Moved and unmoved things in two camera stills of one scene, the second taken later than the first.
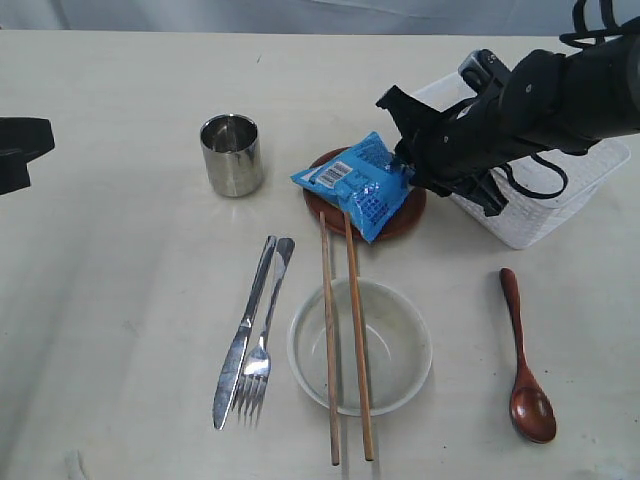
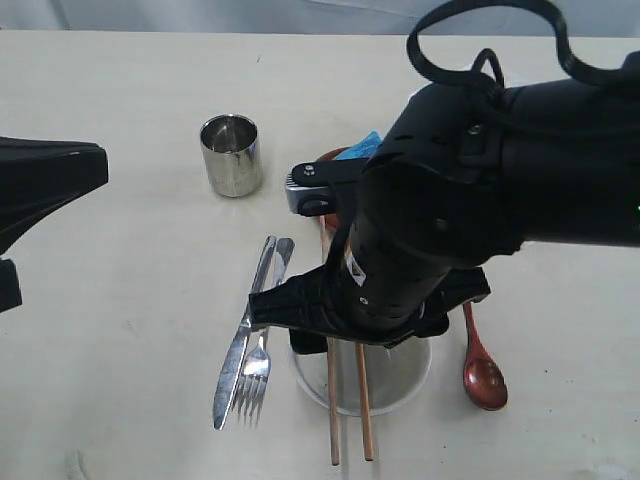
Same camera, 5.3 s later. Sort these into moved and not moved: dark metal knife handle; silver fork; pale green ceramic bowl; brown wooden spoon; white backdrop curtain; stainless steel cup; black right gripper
Moved: brown wooden spoon; black right gripper
Not moved: white backdrop curtain; dark metal knife handle; silver fork; stainless steel cup; pale green ceramic bowl
